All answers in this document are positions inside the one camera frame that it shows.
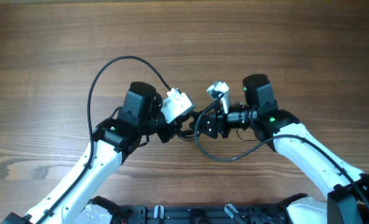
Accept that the thick black USB cable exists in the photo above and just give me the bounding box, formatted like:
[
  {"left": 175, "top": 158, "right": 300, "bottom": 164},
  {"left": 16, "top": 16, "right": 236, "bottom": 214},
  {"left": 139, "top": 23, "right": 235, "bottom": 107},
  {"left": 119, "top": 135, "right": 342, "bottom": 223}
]
[{"left": 174, "top": 110, "right": 203, "bottom": 142}]

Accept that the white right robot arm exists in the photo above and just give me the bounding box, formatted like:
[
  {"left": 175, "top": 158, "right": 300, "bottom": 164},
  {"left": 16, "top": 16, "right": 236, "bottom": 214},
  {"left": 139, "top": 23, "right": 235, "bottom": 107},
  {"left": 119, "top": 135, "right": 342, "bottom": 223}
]
[{"left": 190, "top": 74, "right": 369, "bottom": 223}]

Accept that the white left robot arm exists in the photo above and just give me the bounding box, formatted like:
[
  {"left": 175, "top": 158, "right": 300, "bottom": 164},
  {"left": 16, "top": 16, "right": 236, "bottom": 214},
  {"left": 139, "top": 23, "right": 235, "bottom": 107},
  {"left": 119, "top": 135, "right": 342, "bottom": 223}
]
[{"left": 3, "top": 82, "right": 194, "bottom": 223}]

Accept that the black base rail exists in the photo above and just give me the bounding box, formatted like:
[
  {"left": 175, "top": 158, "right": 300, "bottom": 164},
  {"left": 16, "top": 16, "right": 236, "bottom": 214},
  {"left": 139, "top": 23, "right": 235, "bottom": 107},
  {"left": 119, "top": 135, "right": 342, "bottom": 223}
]
[{"left": 118, "top": 204, "right": 290, "bottom": 224}]

